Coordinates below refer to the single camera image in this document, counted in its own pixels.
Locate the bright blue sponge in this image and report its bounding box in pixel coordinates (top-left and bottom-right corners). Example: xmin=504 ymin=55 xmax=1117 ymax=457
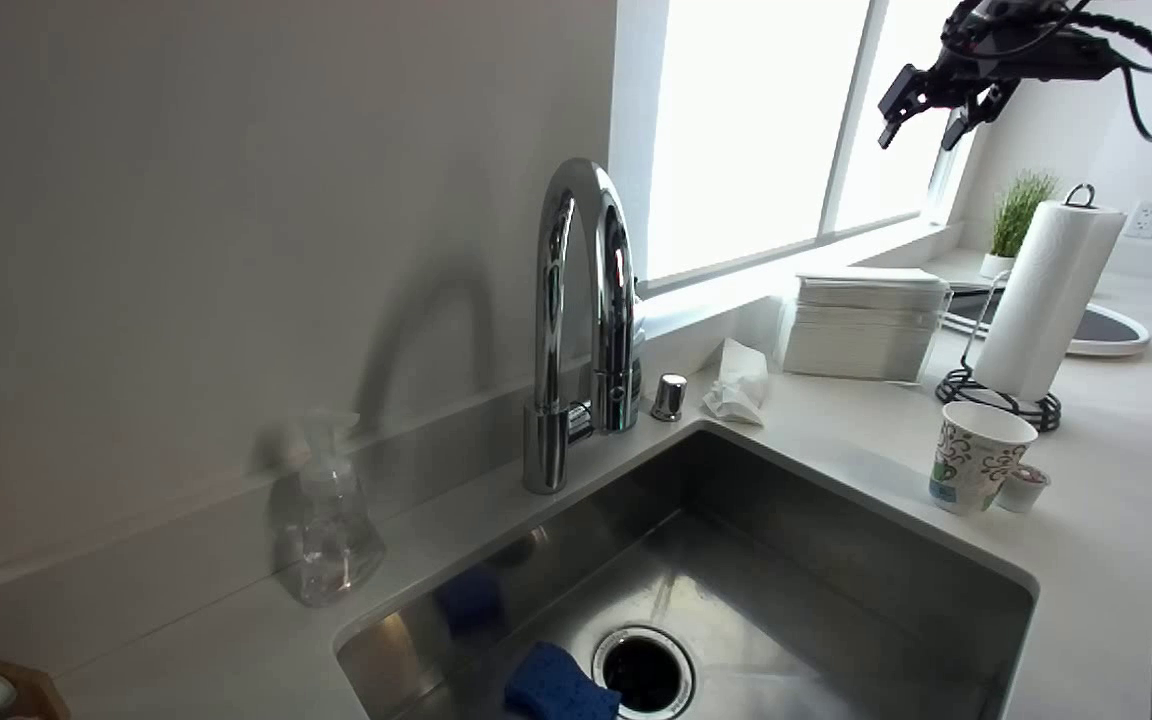
xmin=499 ymin=640 xmax=623 ymax=720

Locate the round sink drain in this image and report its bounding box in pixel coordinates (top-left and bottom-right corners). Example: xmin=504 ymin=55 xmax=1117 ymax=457
xmin=588 ymin=622 xmax=702 ymax=720

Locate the green potted plant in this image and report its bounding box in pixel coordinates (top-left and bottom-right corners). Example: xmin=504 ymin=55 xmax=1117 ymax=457
xmin=986 ymin=174 xmax=1059 ymax=281

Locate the white paper towel roll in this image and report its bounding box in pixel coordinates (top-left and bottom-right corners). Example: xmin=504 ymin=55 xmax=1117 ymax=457
xmin=973 ymin=196 xmax=1132 ymax=409

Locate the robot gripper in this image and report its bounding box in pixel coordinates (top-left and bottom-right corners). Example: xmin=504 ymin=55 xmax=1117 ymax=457
xmin=875 ymin=0 xmax=1129 ymax=156

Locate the crumpled white paper towel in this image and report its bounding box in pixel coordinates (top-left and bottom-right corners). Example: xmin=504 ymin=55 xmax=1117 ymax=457
xmin=702 ymin=338 xmax=777 ymax=432

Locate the small chrome cap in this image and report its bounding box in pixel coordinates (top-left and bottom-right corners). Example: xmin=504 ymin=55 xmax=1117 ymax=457
xmin=647 ymin=373 xmax=693 ymax=429

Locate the patterned paper cup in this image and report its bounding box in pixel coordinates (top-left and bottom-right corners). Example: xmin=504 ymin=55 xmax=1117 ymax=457
xmin=923 ymin=402 xmax=1041 ymax=521

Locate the clear glass jar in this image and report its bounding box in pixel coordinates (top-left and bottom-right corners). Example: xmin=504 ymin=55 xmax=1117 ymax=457
xmin=261 ymin=411 xmax=393 ymax=612

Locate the chrome gooseneck faucet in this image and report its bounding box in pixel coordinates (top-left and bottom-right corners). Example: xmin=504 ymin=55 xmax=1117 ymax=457
xmin=519 ymin=156 xmax=643 ymax=501

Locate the white window frame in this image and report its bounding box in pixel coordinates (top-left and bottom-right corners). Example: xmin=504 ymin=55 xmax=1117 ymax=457
xmin=604 ymin=0 xmax=991 ymax=301

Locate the paper towel roll on holder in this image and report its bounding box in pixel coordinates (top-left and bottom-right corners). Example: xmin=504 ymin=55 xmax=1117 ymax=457
xmin=933 ymin=180 xmax=1104 ymax=435

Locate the stainless steel sink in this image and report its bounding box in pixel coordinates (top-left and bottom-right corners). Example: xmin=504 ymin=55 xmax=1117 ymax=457
xmin=331 ymin=415 xmax=1043 ymax=720

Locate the grey oval plate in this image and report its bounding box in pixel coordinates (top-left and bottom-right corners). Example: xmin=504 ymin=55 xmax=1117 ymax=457
xmin=939 ymin=285 xmax=1152 ymax=365

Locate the dark blue sponge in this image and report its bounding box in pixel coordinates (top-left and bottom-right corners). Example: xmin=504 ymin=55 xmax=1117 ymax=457
xmin=438 ymin=564 xmax=510 ymax=640

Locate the white rectangular box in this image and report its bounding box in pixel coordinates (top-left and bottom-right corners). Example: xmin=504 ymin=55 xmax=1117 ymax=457
xmin=782 ymin=264 xmax=954 ymax=383

